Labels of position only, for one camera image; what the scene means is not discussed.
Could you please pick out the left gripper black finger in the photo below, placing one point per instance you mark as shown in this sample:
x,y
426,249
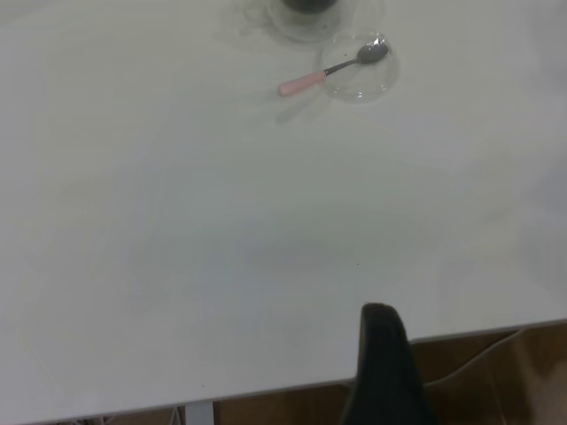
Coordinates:
x,y
383,367

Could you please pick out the clear round glass lid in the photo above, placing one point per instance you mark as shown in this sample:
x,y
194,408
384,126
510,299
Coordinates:
x,y
367,84

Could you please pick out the white table leg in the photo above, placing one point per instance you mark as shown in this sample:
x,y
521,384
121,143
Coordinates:
x,y
200,414

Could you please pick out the clear double-wall glass cup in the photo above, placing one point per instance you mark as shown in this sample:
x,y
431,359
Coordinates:
x,y
305,31

